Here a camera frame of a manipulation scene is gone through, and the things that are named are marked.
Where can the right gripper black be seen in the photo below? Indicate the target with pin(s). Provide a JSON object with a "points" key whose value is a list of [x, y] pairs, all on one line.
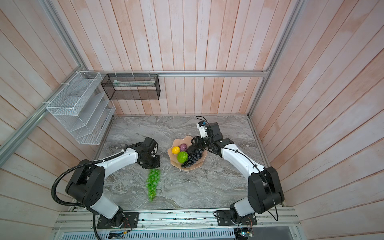
{"points": [[198, 142]]}

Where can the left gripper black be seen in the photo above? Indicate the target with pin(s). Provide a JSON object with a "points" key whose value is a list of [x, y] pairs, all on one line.
{"points": [[156, 164]]}

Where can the dark purple fake grape bunch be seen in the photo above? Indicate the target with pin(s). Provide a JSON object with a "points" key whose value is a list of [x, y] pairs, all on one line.
{"points": [[192, 158]]}

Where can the green fake grape bunch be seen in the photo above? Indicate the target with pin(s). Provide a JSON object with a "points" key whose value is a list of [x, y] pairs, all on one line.
{"points": [[152, 183]]}

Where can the purple fake fruit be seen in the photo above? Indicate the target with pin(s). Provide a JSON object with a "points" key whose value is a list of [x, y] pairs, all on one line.
{"points": [[183, 147]]}

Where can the yellow fake lemon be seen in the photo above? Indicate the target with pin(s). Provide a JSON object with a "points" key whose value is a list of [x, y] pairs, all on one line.
{"points": [[175, 150]]}

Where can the dark fake avocado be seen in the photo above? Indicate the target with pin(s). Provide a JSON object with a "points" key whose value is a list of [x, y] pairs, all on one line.
{"points": [[191, 149]]}

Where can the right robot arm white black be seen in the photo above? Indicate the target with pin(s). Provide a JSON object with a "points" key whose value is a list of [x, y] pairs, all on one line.
{"points": [[264, 186]]}

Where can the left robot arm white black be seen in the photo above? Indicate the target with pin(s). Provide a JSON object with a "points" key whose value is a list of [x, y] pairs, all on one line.
{"points": [[87, 182]]}

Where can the pink scalloped fruit bowl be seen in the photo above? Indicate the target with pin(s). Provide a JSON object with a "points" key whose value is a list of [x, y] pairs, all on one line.
{"points": [[173, 158]]}

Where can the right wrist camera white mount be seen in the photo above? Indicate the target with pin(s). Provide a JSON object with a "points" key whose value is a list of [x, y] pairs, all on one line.
{"points": [[203, 128]]}

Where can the black wire mesh basket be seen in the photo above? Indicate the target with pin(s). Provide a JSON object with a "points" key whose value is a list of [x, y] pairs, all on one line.
{"points": [[132, 87]]}

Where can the white wire mesh shelf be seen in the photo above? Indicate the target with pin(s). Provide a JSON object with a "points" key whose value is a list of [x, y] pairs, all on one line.
{"points": [[82, 109]]}

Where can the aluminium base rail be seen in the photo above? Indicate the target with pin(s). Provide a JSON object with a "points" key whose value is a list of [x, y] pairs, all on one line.
{"points": [[184, 224]]}

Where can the horizontal aluminium frame bar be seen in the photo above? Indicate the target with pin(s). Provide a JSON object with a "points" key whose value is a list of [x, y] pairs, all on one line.
{"points": [[166, 74]]}

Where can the left aluminium frame bar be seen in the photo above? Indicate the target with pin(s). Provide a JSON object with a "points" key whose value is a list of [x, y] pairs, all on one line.
{"points": [[51, 10]]}

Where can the right aluminium frame bar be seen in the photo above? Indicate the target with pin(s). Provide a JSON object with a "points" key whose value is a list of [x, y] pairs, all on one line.
{"points": [[277, 53]]}

